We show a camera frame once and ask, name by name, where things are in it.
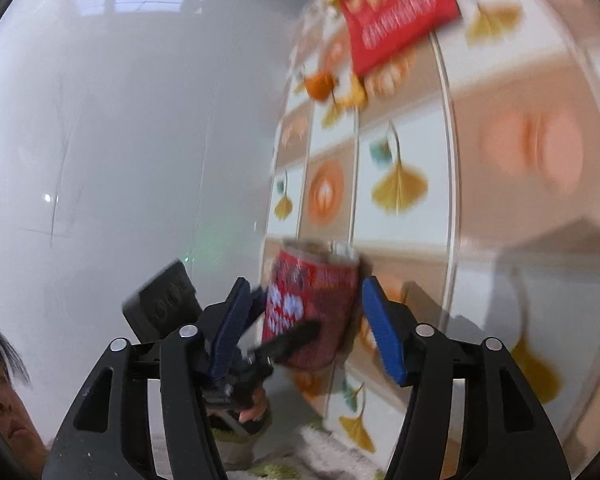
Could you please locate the person's left hand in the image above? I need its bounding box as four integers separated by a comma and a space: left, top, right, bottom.
237, 387, 274, 423

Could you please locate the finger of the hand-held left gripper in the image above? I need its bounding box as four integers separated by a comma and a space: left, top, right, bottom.
247, 284, 269, 319
250, 319, 322, 368

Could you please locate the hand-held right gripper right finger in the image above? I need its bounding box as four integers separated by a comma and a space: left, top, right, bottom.
361, 275, 572, 480

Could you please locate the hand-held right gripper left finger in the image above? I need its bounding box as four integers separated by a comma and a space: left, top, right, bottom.
41, 276, 252, 480

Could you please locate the red snack packet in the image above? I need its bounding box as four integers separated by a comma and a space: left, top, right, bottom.
330, 0, 462, 78

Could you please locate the orange fruit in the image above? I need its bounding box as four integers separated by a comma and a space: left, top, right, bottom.
302, 71, 338, 102

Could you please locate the red printed can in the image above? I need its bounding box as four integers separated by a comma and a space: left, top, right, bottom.
261, 239, 361, 371

